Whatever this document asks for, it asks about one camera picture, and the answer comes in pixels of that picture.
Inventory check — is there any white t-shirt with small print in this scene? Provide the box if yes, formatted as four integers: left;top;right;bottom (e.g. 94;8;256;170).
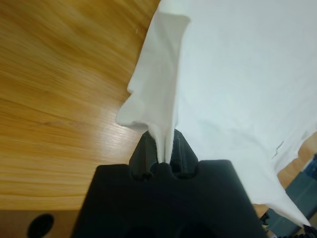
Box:
116;0;317;228

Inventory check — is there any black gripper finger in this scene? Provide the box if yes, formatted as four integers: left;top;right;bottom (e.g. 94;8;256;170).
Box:
170;128;199;179
128;130;159;179
301;224;314;238

